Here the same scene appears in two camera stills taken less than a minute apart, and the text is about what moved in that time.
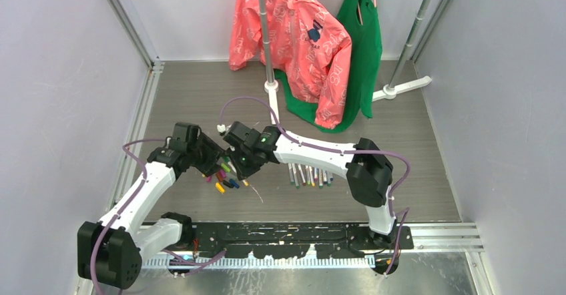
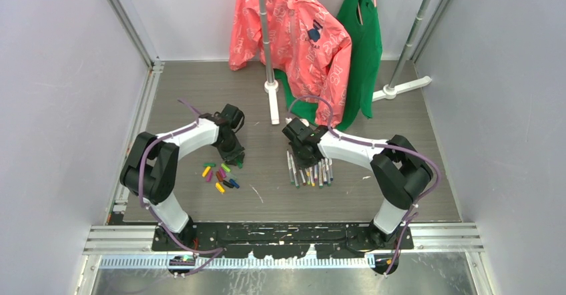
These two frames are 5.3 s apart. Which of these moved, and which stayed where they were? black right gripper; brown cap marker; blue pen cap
Moved: black right gripper
Stayed: blue pen cap; brown cap marker
